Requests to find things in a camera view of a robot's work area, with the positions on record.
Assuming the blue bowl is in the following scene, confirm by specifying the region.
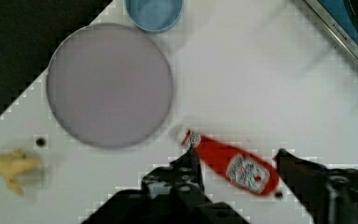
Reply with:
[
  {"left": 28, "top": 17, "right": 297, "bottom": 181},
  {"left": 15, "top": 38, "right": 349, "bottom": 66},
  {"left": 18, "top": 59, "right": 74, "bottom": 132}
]
[{"left": 123, "top": 0, "right": 185, "bottom": 34}]

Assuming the silver toaster oven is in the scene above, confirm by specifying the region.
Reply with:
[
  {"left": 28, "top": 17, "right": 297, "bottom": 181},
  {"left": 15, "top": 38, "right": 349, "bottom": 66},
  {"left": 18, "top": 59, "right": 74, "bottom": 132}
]
[{"left": 301, "top": 0, "right": 358, "bottom": 63}]

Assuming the yellow peeled banana toy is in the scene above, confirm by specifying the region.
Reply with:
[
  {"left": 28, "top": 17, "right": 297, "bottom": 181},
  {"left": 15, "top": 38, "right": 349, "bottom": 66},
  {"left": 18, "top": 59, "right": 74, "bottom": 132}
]
[{"left": 0, "top": 148, "right": 42, "bottom": 196}]

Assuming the red ketchup bottle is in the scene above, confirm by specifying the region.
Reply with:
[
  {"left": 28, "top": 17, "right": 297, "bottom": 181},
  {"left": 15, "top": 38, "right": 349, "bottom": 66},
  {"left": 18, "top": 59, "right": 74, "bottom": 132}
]
[{"left": 177, "top": 128, "right": 279, "bottom": 196}]

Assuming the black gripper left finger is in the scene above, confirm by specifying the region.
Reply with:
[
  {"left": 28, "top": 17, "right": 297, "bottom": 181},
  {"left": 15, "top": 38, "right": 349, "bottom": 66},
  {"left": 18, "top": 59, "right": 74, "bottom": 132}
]
[{"left": 81, "top": 149, "right": 250, "bottom": 224}]

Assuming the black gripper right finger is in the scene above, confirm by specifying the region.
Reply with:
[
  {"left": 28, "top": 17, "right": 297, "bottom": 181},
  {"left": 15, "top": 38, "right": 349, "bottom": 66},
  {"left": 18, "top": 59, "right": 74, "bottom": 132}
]
[{"left": 274, "top": 148, "right": 358, "bottom": 224}]

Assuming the round lilac plate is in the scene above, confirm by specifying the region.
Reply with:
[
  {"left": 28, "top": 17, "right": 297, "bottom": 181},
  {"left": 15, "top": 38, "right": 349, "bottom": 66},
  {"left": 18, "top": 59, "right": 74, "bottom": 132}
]
[{"left": 46, "top": 23, "right": 174, "bottom": 148}]

